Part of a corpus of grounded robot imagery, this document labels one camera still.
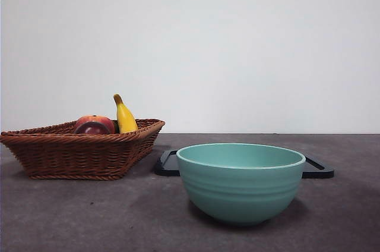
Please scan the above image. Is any brown wicker basket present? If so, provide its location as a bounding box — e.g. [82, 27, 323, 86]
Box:
[0, 118, 166, 181]

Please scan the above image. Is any dark red plum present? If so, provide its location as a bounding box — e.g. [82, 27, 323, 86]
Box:
[73, 122, 109, 135]

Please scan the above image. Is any black rectangular tray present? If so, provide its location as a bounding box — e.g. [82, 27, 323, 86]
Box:
[154, 150, 335, 179]

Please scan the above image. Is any yellow banana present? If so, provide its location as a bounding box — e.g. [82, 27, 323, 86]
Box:
[113, 93, 140, 134]

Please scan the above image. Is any red orange peach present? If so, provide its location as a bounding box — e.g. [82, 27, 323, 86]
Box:
[75, 114, 116, 134]

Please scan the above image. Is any teal ribbed bowl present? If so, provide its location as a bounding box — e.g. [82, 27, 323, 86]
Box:
[176, 143, 306, 226]

